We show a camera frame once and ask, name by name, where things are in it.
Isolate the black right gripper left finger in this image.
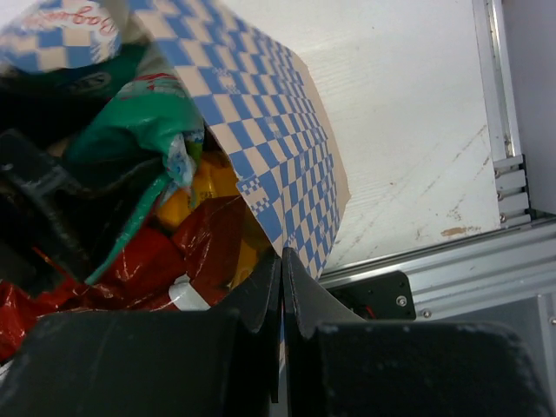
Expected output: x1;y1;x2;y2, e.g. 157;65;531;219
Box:
1;252;281;416

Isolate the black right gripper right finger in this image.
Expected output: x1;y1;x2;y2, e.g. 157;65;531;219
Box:
281;248;552;416

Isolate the aluminium front rail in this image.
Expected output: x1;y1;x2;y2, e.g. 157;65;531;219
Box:
321;219;555;323

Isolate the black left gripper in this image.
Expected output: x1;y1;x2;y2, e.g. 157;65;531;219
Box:
1;89;169;296

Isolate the orange yellow snack bag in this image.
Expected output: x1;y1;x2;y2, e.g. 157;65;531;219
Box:
156;149;270;292

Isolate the teal snack bag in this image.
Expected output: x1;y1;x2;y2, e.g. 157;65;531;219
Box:
64;41;206;286

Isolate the red white chips bag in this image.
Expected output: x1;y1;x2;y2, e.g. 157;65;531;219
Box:
0;199;253;361

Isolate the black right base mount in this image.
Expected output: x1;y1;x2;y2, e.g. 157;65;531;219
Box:
319;271;417;321

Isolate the checkered paper bag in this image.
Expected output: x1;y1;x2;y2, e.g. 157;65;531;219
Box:
1;1;349;278

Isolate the aluminium table edge rail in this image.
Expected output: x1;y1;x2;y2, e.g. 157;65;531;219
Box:
472;0;532;228

